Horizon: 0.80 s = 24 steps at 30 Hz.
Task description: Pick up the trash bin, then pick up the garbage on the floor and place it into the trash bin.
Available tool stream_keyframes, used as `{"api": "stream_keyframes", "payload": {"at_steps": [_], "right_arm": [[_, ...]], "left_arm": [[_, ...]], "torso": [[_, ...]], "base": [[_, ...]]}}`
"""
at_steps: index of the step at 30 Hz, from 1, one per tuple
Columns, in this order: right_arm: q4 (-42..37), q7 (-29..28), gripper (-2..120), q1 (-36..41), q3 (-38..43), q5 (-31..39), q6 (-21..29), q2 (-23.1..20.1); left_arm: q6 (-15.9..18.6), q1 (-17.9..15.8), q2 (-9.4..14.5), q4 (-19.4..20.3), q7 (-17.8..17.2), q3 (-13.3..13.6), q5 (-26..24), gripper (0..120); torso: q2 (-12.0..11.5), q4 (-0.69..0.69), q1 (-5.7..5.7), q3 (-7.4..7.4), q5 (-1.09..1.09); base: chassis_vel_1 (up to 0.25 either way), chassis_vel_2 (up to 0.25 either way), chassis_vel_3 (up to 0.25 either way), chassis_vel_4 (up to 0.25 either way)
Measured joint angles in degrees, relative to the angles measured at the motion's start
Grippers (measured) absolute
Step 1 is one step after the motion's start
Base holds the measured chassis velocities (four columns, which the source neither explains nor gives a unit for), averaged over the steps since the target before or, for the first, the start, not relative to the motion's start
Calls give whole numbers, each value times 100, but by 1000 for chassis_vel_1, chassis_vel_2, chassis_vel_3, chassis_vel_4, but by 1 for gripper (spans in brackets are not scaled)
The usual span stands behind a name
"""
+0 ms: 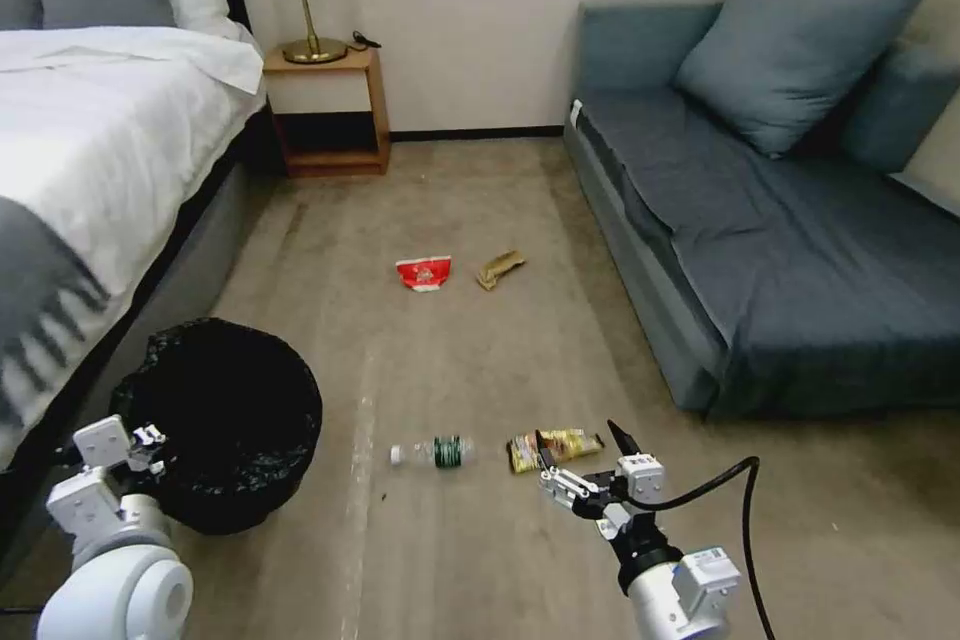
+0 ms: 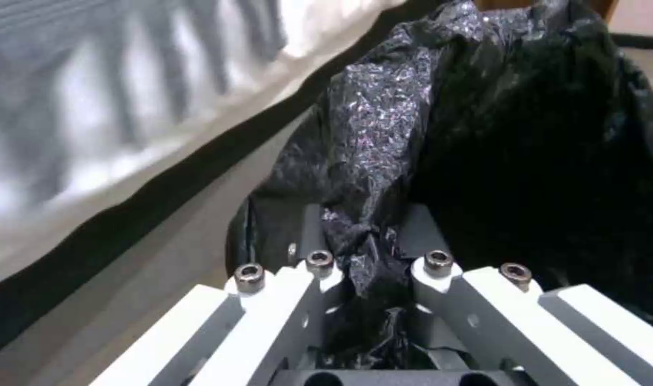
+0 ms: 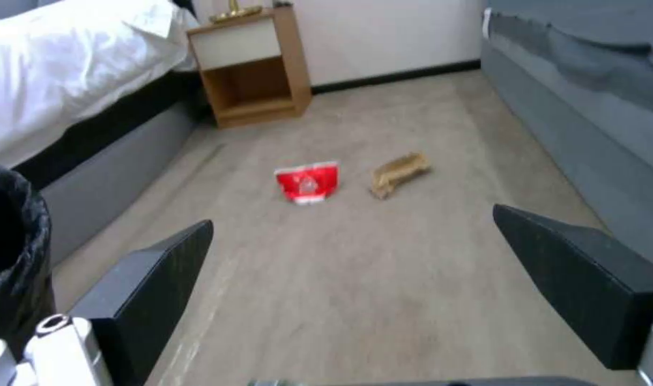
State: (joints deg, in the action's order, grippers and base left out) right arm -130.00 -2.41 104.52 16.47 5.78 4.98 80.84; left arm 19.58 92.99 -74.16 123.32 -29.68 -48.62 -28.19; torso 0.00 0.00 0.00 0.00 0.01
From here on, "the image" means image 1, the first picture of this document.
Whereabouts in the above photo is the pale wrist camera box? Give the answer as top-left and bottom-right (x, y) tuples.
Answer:
(72, 414), (133, 473)
(616, 453), (666, 509)

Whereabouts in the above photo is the yellow brown snack wrapper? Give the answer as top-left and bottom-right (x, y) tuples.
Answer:
(505, 428), (606, 475)

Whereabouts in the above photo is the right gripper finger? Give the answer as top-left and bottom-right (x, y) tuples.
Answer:
(533, 429), (613, 514)
(607, 419), (639, 480)

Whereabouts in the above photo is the grey bed base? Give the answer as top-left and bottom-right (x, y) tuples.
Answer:
(0, 99), (295, 570)

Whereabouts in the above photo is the small grey pillow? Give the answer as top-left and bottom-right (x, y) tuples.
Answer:
(0, 0), (43, 34)

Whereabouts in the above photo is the wooden nightstand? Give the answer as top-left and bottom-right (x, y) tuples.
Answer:
(262, 43), (392, 179)

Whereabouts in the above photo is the white bed duvet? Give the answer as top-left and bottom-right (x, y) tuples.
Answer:
(0, 24), (268, 461)

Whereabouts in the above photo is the red snack bag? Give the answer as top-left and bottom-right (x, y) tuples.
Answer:
(395, 255), (454, 294)

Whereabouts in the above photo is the grey striped throw blanket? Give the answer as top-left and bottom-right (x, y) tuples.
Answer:
(0, 195), (112, 433)

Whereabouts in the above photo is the small blue cushion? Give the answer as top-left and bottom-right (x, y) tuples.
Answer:
(838, 43), (960, 176)

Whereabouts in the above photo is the clear plastic bottle green label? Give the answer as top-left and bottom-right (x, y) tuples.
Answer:
(388, 434), (478, 472)

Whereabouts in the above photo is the blue grey sofa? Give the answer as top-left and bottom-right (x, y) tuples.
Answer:
(562, 0), (960, 422)

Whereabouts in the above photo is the dark wall baseboard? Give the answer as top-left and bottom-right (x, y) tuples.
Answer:
(389, 126), (568, 143)

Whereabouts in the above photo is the tan crumpled wrapper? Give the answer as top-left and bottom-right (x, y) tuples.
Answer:
(474, 248), (528, 291)

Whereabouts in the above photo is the large blue cushion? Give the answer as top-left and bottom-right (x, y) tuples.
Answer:
(671, 0), (929, 160)

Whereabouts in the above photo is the black trash bin with bag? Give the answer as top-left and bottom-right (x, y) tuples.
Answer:
(108, 318), (325, 538)

